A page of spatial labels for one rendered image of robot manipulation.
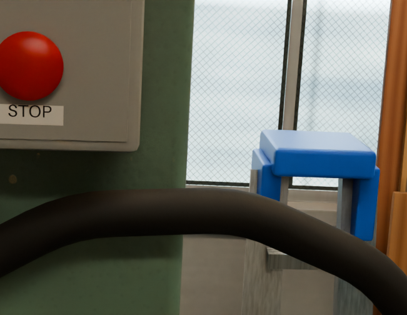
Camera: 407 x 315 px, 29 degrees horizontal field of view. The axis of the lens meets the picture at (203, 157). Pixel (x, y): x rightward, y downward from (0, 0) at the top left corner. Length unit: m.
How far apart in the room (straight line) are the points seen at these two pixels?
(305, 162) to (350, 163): 0.07
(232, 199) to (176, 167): 0.05
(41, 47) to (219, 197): 0.12
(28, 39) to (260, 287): 0.97
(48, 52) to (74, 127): 0.04
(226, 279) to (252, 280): 0.72
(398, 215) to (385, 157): 0.16
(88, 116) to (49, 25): 0.04
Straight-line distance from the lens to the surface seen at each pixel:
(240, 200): 0.40
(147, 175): 0.43
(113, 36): 0.36
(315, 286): 2.03
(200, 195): 0.39
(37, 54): 0.35
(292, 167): 1.19
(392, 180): 1.83
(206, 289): 2.00
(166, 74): 0.42
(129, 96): 0.36
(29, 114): 0.36
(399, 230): 1.73
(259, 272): 1.27
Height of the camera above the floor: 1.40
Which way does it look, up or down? 13 degrees down
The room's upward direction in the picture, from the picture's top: 3 degrees clockwise
